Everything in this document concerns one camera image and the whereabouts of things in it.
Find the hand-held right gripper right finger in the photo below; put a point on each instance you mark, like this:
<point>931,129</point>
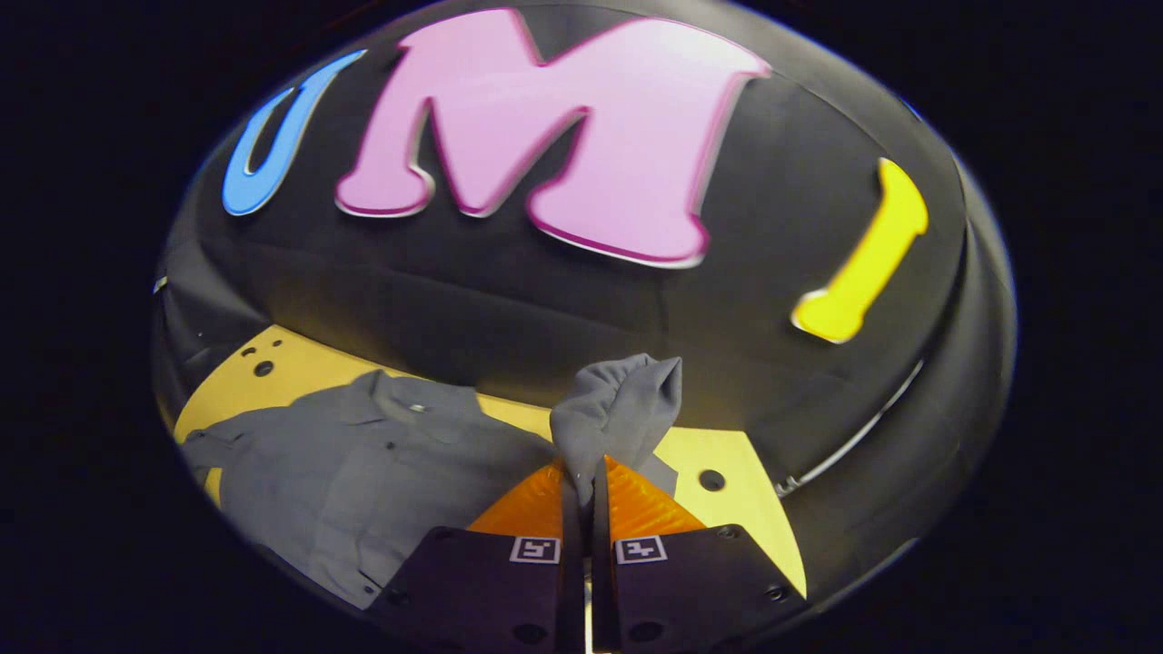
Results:
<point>601,563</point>

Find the thin white strip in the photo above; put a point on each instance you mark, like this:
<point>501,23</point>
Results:
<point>854,442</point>

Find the grey long-sleeved shirt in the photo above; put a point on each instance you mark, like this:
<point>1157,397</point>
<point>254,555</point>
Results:
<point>363,472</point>

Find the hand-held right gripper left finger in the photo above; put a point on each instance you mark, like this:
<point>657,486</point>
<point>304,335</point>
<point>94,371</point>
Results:
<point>572,563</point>

